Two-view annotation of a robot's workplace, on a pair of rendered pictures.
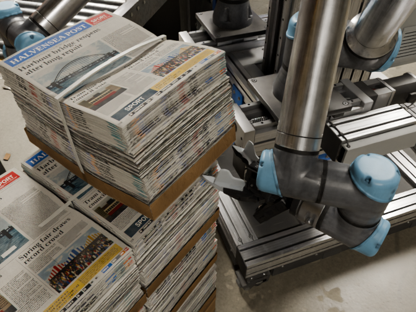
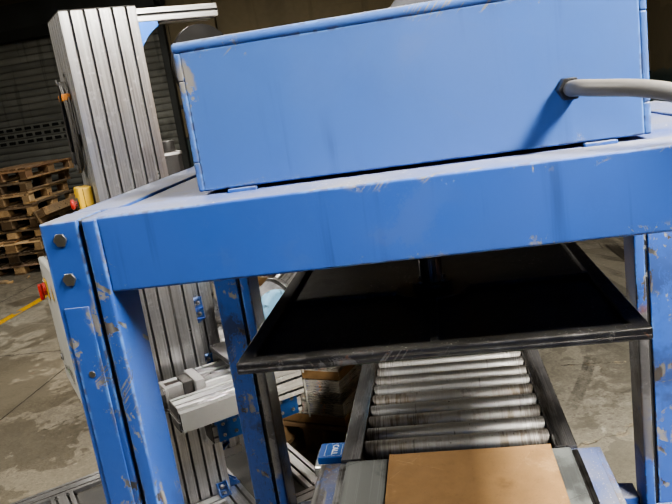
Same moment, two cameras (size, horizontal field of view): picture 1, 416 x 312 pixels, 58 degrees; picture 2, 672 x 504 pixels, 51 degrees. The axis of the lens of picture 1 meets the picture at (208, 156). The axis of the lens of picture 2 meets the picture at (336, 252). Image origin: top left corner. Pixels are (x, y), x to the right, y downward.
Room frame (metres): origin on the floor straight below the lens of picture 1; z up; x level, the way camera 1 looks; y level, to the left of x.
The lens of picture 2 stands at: (3.80, -0.05, 1.66)
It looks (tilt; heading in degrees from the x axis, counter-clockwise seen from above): 13 degrees down; 172
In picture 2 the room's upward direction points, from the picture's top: 8 degrees counter-clockwise
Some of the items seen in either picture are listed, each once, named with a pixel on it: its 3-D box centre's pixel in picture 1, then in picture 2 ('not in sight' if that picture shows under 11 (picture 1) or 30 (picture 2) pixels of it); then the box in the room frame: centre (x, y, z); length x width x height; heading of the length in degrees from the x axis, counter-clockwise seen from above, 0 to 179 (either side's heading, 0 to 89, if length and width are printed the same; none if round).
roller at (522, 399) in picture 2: not in sight; (452, 408); (2.09, 0.43, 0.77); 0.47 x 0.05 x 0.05; 73
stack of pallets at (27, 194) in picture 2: not in sight; (30, 215); (-5.81, -2.70, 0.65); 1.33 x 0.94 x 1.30; 167
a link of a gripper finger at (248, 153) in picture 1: (248, 151); not in sight; (0.59, -0.09, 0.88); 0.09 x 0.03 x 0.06; 27
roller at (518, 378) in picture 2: not in sight; (451, 388); (1.97, 0.47, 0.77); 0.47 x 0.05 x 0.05; 73
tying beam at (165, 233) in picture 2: not in sight; (420, 178); (2.69, 0.26, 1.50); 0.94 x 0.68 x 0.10; 73
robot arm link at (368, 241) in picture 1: (353, 225); not in sight; (0.40, -0.27, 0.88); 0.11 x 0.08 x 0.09; 53
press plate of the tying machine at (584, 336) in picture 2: not in sight; (433, 294); (2.69, 0.26, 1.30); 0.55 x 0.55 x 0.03; 73
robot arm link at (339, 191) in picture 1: (357, 187); not in sight; (0.40, -0.25, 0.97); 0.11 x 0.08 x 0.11; 75
